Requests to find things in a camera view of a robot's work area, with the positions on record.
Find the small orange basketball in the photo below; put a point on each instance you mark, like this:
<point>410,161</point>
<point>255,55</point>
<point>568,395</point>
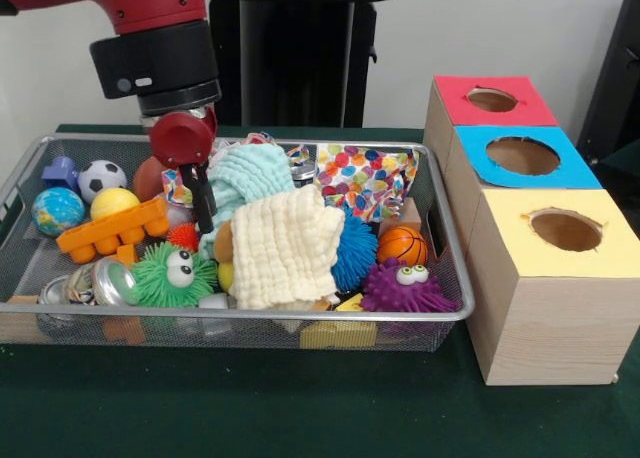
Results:
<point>402,245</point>

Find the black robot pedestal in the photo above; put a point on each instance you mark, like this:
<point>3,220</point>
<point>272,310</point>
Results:
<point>300,53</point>

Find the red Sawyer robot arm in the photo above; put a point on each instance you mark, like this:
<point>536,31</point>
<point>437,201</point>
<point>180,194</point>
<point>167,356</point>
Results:
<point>150,53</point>

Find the wooden three-hole box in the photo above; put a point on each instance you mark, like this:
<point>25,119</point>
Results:
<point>550,323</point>

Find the green spiky ball with eyes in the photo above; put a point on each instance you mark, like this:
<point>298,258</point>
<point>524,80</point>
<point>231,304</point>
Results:
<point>160,283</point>

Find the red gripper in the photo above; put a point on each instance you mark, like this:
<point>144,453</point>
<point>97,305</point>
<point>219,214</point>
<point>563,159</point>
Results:
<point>182,140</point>

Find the confetti print cloth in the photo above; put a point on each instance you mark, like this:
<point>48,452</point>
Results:
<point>365,178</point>

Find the shallow mesh bin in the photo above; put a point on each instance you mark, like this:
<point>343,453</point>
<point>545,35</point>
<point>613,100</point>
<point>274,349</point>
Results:
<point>225,335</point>

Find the dark green tablecloth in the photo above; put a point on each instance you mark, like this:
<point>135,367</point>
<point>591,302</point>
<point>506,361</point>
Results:
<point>300,408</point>

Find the green cloth side table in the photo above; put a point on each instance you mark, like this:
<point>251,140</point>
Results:
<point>622,173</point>

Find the small soccer ball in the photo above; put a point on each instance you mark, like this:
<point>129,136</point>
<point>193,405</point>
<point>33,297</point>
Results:
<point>102,180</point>

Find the light blue waffle cloth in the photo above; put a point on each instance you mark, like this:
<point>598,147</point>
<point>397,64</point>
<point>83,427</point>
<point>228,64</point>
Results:
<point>250,173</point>

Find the cream waffle cloth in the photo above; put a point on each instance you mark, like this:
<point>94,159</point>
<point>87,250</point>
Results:
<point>285,248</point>

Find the purple spiky ball with eyes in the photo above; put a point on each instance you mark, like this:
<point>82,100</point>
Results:
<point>400,298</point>

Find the black upright panel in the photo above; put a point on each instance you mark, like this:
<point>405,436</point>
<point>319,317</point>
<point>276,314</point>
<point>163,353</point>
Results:
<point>615,78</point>

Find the orange plastic building block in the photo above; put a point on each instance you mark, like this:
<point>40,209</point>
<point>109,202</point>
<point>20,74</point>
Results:
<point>115,225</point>

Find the small globe ball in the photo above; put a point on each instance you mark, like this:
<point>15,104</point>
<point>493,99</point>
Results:
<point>59,212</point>

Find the blue spiky ball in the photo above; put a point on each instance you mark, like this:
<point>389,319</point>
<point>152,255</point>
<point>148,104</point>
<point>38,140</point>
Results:
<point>357,253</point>

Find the orange plush toy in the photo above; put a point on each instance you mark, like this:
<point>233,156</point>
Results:
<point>224,243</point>

